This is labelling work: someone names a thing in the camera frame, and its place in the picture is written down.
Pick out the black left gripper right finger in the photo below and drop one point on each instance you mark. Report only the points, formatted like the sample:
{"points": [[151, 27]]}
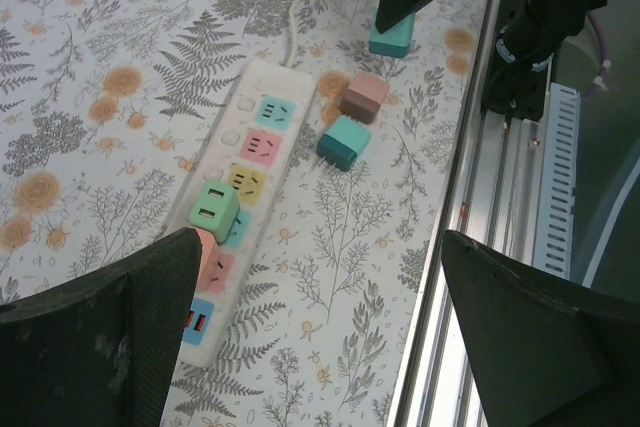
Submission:
{"points": [[550, 357]]}

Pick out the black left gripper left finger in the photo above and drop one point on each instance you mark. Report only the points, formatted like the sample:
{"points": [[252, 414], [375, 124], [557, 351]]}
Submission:
{"points": [[75, 357]]}

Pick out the teal USB plug adapter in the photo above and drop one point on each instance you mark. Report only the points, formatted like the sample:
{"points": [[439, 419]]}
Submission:
{"points": [[345, 142], [392, 42]]}

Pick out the pink brown USB plug adapter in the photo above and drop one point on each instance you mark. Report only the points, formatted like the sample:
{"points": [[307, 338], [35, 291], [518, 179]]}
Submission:
{"points": [[365, 94]]}

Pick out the white power strip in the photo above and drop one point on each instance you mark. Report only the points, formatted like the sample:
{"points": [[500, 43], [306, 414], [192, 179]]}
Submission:
{"points": [[280, 79]]}

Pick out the orange-pink USB plug adapter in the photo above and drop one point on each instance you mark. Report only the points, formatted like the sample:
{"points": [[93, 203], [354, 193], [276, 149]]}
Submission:
{"points": [[206, 259]]}

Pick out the green USB plug adapter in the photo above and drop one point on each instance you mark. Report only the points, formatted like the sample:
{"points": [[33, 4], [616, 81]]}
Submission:
{"points": [[212, 204]]}

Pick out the thin white tube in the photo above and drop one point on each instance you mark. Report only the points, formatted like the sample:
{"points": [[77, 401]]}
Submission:
{"points": [[607, 238]]}

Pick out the floral tablecloth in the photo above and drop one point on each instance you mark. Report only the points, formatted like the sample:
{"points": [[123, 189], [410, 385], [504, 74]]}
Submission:
{"points": [[350, 272]]}

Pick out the aluminium extrusion frame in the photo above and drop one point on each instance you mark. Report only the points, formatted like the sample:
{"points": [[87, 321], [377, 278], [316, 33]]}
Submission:
{"points": [[480, 247]]}

